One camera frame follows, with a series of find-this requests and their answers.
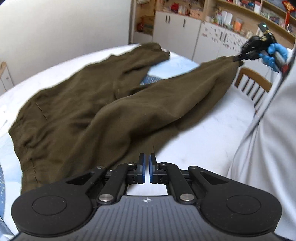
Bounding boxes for olive green sweatshirt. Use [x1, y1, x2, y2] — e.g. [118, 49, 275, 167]
[9, 43, 242, 192]

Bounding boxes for blue gloved right hand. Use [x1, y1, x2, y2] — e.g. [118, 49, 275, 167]
[259, 43, 288, 72]

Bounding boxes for wooden bookshelf with items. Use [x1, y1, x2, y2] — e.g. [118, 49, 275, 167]
[133, 1, 295, 48]

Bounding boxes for wooden chair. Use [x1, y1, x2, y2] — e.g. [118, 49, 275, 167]
[234, 67, 272, 113]

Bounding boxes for white table cover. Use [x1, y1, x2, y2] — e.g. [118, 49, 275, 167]
[1, 45, 254, 235]

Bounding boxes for white cabinet row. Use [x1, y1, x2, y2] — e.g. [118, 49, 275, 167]
[152, 11, 248, 64]

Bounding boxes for person white clothing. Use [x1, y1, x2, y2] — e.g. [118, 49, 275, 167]
[227, 44, 295, 240]

